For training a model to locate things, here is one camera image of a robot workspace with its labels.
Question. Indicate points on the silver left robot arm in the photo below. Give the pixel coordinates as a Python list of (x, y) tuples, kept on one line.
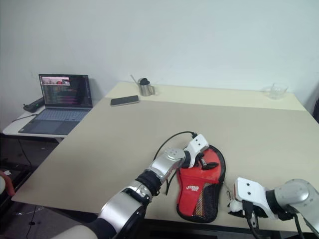
[(149, 184)]

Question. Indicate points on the thin metal stick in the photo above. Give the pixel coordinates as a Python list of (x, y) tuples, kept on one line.
[(134, 79)]

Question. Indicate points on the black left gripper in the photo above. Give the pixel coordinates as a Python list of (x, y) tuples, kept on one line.
[(201, 159)]

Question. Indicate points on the clear glass bowl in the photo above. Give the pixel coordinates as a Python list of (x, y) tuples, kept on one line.
[(275, 91)]

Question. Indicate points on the steel milk pitcher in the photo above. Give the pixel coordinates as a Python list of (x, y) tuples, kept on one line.
[(146, 90)]

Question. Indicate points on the white side table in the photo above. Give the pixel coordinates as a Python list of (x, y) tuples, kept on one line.
[(15, 128)]

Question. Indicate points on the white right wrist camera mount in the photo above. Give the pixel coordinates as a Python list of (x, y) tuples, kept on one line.
[(251, 193)]

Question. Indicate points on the black smartphone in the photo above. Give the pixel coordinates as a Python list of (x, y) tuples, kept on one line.
[(124, 100)]

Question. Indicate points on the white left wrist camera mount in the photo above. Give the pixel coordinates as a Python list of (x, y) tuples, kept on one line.
[(197, 147)]

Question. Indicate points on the grey open laptop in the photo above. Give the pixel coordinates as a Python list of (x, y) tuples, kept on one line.
[(59, 109)]

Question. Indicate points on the black object in pitcher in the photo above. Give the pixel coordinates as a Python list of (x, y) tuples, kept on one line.
[(145, 81)]

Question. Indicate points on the white plush charm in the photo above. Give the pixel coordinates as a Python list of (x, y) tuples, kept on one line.
[(235, 205)]

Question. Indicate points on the red and white object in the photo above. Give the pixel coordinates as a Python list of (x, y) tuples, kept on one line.
[(8, 185)]

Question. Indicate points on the black and red paddle case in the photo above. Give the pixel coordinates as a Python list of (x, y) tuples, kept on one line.
[(197, 199)]

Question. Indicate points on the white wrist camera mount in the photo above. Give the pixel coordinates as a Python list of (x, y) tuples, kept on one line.
[(251, 193), (197, 147)]

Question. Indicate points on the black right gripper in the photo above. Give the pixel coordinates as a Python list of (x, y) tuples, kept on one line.
[(260, 212)]

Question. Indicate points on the black handheld controller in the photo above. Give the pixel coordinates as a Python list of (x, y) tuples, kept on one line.
[(33, 104)]

